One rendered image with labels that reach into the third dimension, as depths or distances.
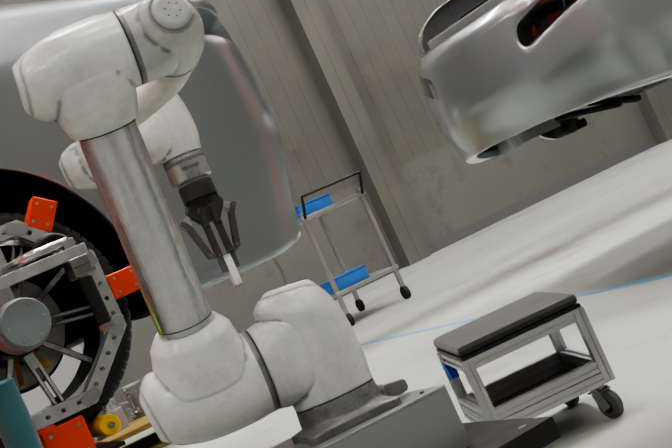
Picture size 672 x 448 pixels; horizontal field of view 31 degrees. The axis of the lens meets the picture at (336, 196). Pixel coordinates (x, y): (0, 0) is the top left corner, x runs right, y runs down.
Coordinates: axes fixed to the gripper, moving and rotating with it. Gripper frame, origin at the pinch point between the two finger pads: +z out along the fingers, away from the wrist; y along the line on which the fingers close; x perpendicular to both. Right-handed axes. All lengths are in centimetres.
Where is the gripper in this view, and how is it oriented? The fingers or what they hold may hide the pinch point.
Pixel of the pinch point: (232, 270)
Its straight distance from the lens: 257.8
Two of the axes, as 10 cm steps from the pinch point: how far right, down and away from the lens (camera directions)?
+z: 4.1, 9.1, -0.6
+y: 8.9, -3.8, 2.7
